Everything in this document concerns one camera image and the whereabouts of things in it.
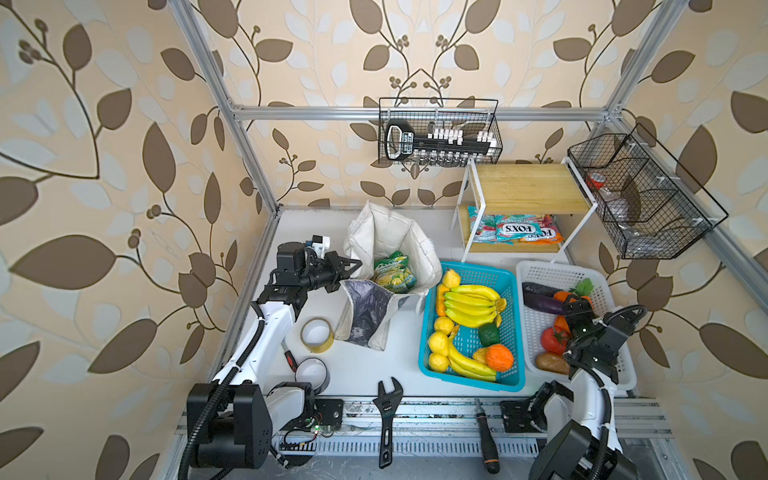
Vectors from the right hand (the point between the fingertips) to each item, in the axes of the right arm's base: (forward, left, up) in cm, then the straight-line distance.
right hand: (577, 310), depth 82 cm
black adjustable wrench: (-20, +53, -9) cm, 58 cm away
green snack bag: (+11, +50, +2) cm, 51 cm away
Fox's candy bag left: (+22, +22, +9) cm, 33 cm away
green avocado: (-4, +25, -5) cm, 25 cm away
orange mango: (+11, +36, -5) cm, 38 cm away
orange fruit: (-12, +25, 0) cm, 27 cm away
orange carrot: (+9, -8, -4) cm, 13 cm away
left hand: (+9, +58, +14) cm, 61 cm away
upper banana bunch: (+6, +26, -7) cm, 28 cm away
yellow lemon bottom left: (-11, +39, -6) cm, 41 cm away
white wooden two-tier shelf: (+18, +18, +23) cm, 34 cm away
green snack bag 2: (+18, +49, 0) cm, 53 cm away
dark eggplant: (+11, +8, -6) cm, 15 cm away
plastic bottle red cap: (+25, -11, +20) cm, 34 cm away
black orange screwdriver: (-31, +30, -8) cm, 44 cm away
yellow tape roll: (-5, +72, -10) cm, 73 cm away
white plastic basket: (+2, +8, -11) cm, 13 cm away
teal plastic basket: (+12, +18, -1) cm, 21 cm away
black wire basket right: (+15, -14, +24) cm, 32 cm away
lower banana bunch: (-13, +32, -5) cm, 35 cm away
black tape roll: (-15, +69, -7) cm, 71 cm away
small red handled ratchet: (-8, +80, -9) cm, 81 cm away
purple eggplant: (+4, +6, -3) cm, 8 cm away
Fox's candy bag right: (+21, +3, +8) cm, 23 cm away
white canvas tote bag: (+1, +58, +1) cm, 58 cm away
